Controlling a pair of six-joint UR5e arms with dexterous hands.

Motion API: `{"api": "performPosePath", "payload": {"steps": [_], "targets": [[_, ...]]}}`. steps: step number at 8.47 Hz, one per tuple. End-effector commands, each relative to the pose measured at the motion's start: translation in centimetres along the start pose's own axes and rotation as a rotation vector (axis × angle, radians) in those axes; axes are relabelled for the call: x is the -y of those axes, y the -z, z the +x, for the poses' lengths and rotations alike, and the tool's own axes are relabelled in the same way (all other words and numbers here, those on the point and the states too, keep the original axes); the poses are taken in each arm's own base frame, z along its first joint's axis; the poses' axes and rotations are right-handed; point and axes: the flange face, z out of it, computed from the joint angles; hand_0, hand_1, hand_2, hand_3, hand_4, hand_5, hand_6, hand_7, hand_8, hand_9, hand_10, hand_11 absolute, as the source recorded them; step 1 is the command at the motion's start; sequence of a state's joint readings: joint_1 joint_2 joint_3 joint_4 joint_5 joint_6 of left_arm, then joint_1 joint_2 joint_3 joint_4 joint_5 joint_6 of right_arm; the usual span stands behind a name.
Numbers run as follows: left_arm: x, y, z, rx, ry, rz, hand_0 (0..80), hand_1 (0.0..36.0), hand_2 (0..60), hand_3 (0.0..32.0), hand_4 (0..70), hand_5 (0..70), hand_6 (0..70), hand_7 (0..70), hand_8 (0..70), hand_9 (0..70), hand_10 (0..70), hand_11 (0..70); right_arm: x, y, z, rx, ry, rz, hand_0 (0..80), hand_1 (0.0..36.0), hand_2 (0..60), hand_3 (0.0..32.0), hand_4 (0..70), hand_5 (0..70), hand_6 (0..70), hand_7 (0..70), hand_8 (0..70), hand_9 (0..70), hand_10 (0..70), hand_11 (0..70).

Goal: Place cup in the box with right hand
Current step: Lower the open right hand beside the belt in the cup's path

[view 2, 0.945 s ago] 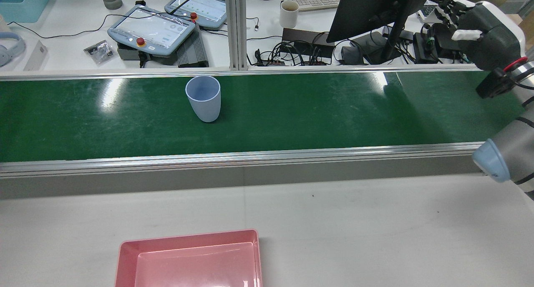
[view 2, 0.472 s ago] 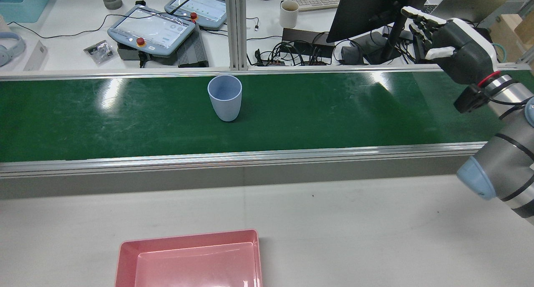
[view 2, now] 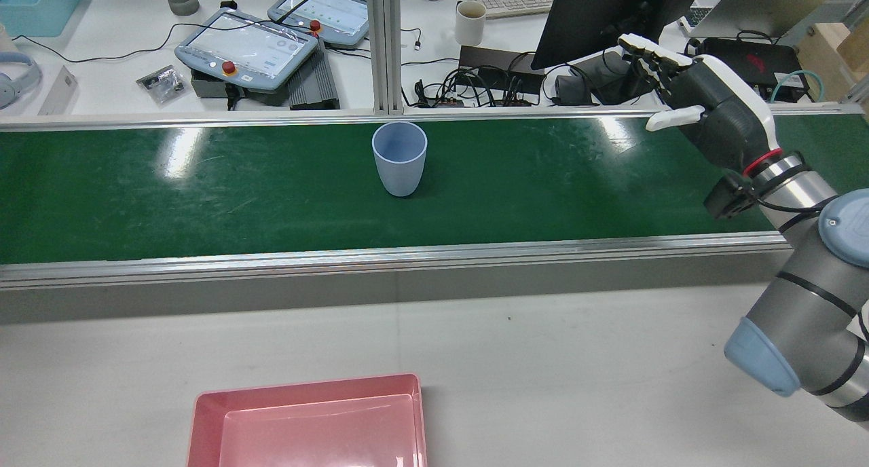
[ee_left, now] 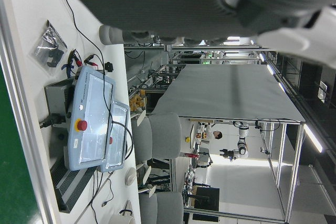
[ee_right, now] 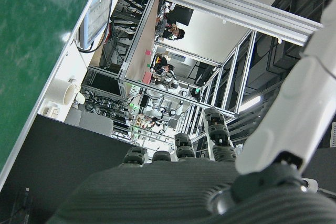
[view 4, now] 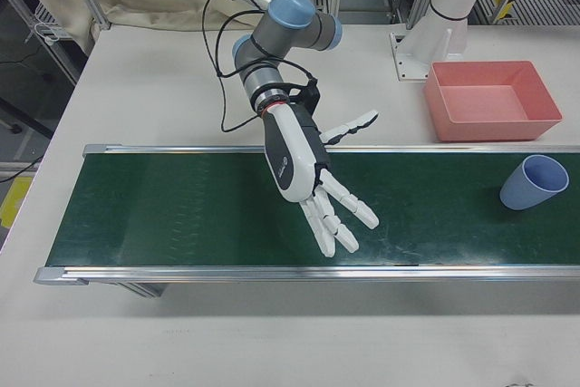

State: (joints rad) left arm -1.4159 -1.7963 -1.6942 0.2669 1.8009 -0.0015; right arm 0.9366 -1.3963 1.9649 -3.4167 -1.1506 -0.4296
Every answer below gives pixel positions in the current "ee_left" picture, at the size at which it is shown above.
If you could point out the grey office chair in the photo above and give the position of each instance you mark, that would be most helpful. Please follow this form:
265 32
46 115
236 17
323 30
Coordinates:
162 137
165 208

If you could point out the small blue teach pendant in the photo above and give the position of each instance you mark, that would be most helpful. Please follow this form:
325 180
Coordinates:
118 140

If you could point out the red black alligator clips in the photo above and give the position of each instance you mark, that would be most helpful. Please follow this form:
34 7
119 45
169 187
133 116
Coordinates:
78 60

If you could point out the person in white shirt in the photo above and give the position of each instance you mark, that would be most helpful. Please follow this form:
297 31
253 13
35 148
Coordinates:
214 133

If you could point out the clear bag with parts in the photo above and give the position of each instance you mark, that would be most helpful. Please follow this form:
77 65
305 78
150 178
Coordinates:
48 48

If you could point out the black plug adapter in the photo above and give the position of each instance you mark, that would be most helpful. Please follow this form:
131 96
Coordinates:
109 66

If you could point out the white computer mouse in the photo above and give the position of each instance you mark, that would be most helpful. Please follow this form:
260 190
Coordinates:
130 176

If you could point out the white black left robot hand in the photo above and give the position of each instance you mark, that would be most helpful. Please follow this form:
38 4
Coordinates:
168 3

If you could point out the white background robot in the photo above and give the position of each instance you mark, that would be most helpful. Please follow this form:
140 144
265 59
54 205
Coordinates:
242 145

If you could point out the grey box under pendant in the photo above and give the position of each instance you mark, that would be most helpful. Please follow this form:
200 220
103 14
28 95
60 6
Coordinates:
57 98

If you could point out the black finned metal box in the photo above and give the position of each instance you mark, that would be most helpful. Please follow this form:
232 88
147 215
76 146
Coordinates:
71 184

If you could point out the green conveyor belt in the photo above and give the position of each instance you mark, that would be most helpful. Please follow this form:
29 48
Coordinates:
13 142

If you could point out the large blue teach pendant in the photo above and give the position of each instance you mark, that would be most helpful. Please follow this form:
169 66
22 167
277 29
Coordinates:
89 119

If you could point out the grey canopy sheet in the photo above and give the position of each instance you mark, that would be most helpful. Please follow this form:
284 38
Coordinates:
225 93

